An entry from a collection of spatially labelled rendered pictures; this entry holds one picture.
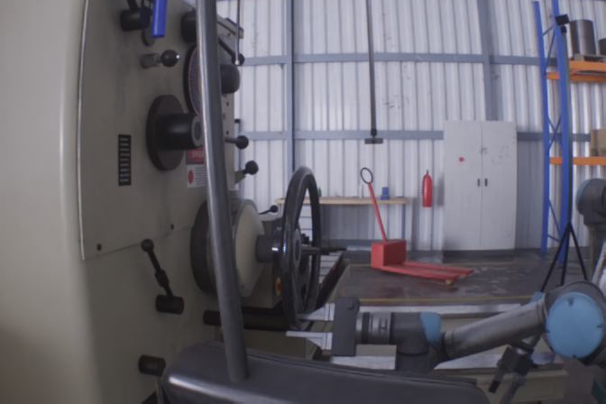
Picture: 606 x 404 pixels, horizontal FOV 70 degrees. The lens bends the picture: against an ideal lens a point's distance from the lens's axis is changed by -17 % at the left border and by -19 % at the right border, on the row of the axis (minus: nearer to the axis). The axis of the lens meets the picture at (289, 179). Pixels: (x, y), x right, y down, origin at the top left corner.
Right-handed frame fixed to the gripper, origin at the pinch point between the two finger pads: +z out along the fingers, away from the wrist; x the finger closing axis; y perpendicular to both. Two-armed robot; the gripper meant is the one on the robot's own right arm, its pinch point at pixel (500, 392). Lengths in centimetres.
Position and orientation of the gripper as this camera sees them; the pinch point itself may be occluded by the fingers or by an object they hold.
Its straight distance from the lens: 152.6
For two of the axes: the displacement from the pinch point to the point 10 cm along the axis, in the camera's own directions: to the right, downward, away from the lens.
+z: -4.0, 9.1, -0.4
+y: 9.1, 3.9, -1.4
